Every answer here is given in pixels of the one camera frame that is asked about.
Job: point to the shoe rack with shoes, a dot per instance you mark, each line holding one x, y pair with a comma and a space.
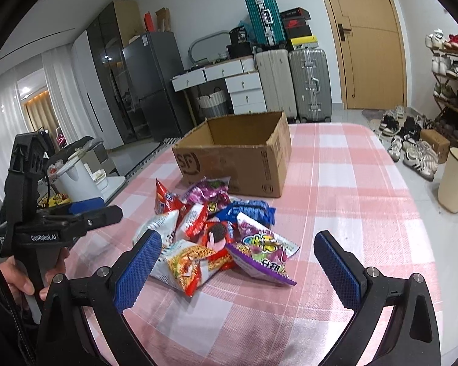
454, 68

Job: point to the white woven basket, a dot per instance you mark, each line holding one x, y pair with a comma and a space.
213, 105

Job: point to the black shoe box red logo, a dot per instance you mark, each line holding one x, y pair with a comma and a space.
295, 28

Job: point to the black printed box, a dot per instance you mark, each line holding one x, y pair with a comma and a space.
238, 36

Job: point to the brown cardboard box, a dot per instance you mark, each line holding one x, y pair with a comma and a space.
232, 171

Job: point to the assorted snack packets pile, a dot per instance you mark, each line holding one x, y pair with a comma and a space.
267, 251

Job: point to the large cardboard box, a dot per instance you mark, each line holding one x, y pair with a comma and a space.
128, 19

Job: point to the white curtain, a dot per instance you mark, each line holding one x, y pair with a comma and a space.
61, 91

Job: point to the dark grey refrigerator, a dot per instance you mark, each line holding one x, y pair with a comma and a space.
156, 84

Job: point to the grey door mat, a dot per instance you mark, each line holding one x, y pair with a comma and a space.
370, 116

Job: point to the white desk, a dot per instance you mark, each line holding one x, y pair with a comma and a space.
213, 72

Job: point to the person's left hand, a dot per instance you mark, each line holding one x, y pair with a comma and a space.
17, 274

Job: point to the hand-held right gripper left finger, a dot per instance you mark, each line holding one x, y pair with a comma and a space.
137, 270

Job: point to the silver suitcase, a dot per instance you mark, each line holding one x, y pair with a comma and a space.
309, 84

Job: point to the wooden door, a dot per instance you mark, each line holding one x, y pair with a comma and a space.
370, 45

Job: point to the dark glass cabinet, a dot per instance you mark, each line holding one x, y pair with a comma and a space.
107, 76

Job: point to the red cone snack packet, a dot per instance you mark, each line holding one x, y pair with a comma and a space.
164, 198

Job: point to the pile of shoes on floor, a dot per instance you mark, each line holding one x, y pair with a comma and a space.
412, 148

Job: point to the small cardboard box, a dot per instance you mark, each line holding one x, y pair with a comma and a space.
435, 145

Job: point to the grey framed arched mirror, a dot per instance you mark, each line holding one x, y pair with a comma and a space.
192, 47

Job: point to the beige suitcase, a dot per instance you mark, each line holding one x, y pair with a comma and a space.
274, 84

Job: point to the blue snack packet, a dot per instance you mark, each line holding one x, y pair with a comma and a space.
252, 209

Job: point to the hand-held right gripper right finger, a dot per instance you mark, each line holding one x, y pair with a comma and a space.
337, 270

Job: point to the pink checked tablecloth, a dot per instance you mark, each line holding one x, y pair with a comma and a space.
347, 198

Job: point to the wooden shoe rack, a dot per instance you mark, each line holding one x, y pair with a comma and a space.
448, 110

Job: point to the teal suitcase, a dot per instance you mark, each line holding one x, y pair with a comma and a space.
263, 19

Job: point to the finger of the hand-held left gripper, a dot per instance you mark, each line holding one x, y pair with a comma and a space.
103, 215
86, 206

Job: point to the yellow black shoe box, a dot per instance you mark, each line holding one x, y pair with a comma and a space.
303, 42

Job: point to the cream waste bin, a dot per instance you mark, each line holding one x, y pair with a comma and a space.
456, 183

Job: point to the white drawer cabinet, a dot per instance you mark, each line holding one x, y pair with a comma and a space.
246, 93

